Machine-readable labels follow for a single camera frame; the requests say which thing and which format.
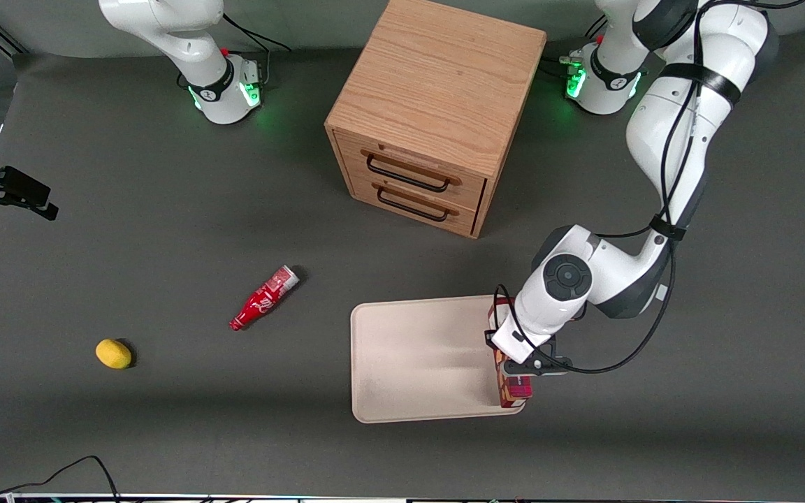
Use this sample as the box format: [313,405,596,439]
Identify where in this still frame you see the red cola bottle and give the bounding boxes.
[229,265,300,332]

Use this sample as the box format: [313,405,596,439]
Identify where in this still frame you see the wooden two-drawer cabinet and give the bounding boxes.
[324,0,547,240]

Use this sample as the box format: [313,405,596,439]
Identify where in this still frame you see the black cable at right arm base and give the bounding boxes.
[223,13,292,54]

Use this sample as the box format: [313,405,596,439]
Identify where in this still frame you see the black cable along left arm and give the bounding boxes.
[492,0,805,375]

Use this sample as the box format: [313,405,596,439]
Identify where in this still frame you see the black metal drawer handle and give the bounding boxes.
[376,187,450,224]
[365,154,451,194]

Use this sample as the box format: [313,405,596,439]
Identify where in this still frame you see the red plaid cookie box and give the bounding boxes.
[489,297,535,409]

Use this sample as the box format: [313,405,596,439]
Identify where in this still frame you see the yellow lemon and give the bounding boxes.
[95,339,133,370]

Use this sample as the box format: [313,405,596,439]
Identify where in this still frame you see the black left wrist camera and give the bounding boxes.
[503,353,574,378]

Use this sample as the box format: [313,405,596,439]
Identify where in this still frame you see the black cable at table edge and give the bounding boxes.
[0,455,121,503]

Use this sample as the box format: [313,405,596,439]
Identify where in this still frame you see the wooden drawer with black handle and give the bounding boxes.
[345,173,481,238]
[335,130,488,212]

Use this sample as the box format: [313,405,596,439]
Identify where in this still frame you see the black cables at left arm base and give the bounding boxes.
[541,54,585,79]

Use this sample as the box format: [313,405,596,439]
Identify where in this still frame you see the cream plastic tray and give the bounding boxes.
[350,295,525,424]

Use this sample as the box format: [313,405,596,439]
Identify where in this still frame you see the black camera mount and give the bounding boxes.
[0,143,59,224]

